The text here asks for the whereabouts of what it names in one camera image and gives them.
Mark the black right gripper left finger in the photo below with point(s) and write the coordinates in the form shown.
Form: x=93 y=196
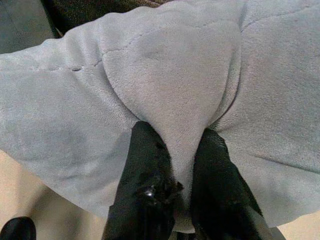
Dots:
x=142 y=180

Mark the black robot foot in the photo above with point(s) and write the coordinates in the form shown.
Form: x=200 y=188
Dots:
x=17 y=229

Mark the light grey plush pillow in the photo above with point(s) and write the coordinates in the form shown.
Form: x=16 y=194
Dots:
x=160 y=100

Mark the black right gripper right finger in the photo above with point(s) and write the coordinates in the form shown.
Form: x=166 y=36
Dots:
x=220 y=190

